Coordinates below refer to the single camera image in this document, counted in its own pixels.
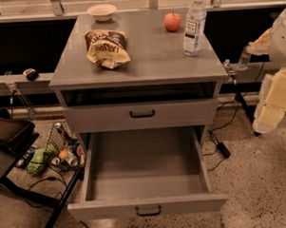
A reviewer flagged grey top drawer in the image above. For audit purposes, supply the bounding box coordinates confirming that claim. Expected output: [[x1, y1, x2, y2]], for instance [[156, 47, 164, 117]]
[[63, 99, 219, 133]]

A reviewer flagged white bowl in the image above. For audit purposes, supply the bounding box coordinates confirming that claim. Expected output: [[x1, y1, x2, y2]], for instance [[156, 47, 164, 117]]
[[87, 4, 117, 22]]

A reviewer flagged large clear water bottle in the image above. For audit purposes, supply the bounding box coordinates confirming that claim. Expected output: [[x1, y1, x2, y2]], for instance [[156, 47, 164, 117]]
[[182, 0, 207, 57]]

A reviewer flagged black side table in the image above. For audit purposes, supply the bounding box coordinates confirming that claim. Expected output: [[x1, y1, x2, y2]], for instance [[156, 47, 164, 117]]
[[0, 131, 86, 228]]

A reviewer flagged red apple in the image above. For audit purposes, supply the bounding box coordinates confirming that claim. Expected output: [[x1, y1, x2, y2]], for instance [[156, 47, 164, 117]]
[[163, 11, 181, 32]]

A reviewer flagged grey drawer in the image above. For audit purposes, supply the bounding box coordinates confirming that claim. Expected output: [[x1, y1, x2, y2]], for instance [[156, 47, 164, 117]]
[[63, 99, 219, 133], [68, 127, 228, 220]]

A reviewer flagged black tape measure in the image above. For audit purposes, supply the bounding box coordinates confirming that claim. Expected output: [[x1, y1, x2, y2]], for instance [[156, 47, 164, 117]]
[[23, 68, 40, 81]]

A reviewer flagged wire basket with cans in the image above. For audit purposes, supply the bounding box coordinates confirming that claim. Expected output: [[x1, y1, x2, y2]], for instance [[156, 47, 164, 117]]
[[46, 122, 86, 172]]

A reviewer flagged black stand leg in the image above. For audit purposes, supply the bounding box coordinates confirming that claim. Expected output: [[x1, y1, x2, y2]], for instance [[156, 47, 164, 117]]
[[222, 58, 263, 139]]

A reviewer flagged grey drawer cabinet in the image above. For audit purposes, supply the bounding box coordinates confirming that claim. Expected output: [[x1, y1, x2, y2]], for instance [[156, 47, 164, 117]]
[[49, 9, 226, 139]]

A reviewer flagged green plastic bag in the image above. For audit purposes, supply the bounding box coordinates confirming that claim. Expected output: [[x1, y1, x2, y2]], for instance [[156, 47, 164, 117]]
[[27, 148, 53, 177]]

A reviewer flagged crumpled chip bag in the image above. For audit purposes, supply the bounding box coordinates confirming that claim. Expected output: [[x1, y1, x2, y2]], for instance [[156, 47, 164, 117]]
[[85, 29, 130, 69]]

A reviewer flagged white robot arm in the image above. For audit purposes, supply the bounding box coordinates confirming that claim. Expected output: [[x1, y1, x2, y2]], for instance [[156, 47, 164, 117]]
[[247, 8, 286, 134]]

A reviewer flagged small water bottle on ledge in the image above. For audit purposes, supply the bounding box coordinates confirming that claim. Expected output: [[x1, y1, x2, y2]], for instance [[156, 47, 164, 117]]
[[236, 42, 252, 71]]

